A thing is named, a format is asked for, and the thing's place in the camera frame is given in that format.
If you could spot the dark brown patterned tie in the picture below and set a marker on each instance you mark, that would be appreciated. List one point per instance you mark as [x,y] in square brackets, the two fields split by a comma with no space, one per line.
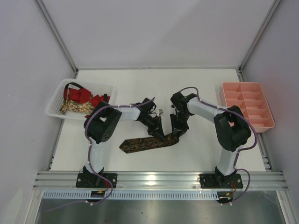
[143,144]

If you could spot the aluminium frame post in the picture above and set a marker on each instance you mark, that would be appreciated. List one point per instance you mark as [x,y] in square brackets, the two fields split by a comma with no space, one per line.
[54,31]
[262,30]

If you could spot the red tie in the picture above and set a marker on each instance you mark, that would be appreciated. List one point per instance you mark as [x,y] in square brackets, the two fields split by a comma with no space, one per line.
[82,95]

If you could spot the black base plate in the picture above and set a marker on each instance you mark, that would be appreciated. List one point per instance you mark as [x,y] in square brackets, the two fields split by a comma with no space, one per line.
[208,180]
[109,178]

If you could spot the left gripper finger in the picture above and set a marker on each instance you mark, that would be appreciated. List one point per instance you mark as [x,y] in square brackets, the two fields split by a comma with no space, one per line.
[155,134]
[160,131]

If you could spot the white slotted cable duct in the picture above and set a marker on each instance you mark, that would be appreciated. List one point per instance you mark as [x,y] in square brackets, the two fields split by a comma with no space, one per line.
[133,195]

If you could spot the white plastic basket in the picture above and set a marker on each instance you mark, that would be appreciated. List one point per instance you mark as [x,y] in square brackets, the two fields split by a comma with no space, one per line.
[95,87]

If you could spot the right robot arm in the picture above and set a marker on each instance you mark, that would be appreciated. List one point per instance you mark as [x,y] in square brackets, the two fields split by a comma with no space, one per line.
[231,127]

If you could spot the right aluminium frame post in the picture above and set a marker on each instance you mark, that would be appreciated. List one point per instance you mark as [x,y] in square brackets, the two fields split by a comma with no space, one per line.
[262,30]

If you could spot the left aluminium frame post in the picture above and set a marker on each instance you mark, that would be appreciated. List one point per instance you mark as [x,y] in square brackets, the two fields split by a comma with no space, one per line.
[54,31]

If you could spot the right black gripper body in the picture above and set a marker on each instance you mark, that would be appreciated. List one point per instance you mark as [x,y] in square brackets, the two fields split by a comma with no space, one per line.
[178,123]

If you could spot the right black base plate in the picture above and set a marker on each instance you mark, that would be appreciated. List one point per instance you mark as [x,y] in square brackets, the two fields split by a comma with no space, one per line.
[208,180]

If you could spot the aluminium mounting rail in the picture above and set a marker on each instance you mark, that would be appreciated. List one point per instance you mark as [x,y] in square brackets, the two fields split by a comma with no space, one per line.
[181,181]

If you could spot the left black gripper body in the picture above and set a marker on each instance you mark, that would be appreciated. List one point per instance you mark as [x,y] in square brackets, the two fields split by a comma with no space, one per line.
[155,126]

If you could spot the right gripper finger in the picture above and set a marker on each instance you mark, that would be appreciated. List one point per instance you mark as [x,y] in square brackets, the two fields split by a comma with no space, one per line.
[177,133]
[174,124]

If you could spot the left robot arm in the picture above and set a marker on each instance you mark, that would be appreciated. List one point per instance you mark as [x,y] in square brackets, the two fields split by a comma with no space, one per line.
[100,126]

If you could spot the pink divided organizer tray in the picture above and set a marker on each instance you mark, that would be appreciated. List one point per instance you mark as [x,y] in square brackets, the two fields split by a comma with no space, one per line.
[250,98]

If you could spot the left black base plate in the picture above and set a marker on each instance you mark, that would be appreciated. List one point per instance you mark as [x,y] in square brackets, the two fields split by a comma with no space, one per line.
[109,178]

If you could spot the beige floral tie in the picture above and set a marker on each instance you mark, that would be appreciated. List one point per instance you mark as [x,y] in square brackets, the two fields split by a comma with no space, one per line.
[70,105]

